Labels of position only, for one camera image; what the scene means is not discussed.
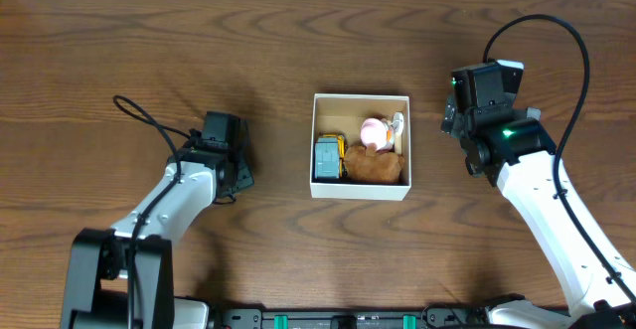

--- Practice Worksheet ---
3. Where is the left black cable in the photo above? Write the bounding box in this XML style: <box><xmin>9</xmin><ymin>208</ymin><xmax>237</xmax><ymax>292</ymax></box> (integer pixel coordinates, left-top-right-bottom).
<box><xmin>112</xmin><ymin>94</ymin><xmax>200</xmax><ymax>329</ymax></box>

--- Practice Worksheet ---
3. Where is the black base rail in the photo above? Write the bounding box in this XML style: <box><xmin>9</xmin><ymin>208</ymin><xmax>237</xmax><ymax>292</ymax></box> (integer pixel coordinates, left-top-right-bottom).
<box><xmin>173</xmin><ymin>293</ymin><xmax>572</xmax><ymax>329</ymax></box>

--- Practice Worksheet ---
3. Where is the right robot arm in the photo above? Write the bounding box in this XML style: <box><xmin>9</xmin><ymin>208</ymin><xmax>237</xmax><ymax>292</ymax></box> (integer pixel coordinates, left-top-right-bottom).
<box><xmin>441</xmin><ymin>61</ymin><xmax>635</xmax><ymax>328</ymax></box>

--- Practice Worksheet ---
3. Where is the black cable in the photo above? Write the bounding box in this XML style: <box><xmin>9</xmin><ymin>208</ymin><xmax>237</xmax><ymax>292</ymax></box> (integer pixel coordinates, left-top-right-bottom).
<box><xmin>112</xmin><ymin>94</ymin><xmax>200</xmax><ymax>329</ymax></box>
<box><xmin>482</xmin><ymin>13</ymin><xmax>636</xmax><ymax>305</ymax></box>

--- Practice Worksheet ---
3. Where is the right black cable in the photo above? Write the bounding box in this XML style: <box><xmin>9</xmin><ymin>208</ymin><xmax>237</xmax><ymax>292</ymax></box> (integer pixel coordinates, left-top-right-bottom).
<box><xmin>482</xmin><ymin>13</ymin><xmax>636</xmax><ymax>305</ymax></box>

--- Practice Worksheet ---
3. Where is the yellow grey toy car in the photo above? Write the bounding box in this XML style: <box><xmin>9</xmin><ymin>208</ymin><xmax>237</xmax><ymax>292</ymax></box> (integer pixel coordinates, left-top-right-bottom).
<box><xmin>314</xmin><ymin>134</ymin><xmax>347</xmax><ymax>180</ymax></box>

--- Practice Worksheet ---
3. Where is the white cardboard box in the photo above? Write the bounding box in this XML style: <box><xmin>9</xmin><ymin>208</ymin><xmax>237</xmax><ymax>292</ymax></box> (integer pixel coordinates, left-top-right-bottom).
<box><xmin>309</xmin><ymin>93</ymin><xmax>412</xmax><ymax>201</ymax></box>

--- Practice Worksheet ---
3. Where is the small wooden rattle drum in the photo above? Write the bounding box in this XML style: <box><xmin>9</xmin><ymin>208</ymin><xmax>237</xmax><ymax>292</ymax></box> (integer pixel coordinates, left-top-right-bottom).
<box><xmin>390</xmin><ymin>112</ymin><xmax>405</xmax><ymax>143</ymax></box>

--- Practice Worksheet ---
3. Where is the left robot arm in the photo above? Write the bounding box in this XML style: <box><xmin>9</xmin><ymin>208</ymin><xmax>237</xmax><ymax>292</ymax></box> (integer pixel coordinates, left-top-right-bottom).
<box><xmin>61</xmin><ymin>111</ymin><xmax>254</xmax><ymax>328</ymax></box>

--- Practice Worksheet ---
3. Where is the pink duck toy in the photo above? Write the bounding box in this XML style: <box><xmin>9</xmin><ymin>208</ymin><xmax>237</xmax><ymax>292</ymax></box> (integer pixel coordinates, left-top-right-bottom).
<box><xmin>360</xmin><ymin>118</ymin><xmax>395</xmax><ymax>151</ymax></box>

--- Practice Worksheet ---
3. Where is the brown plush toy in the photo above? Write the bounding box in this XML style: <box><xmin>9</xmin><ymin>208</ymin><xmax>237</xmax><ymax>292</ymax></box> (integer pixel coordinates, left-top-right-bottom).
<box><xmin>344</xmin><ymin>144</ymin><xmax>405</xmax><ymax>185</ymax></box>

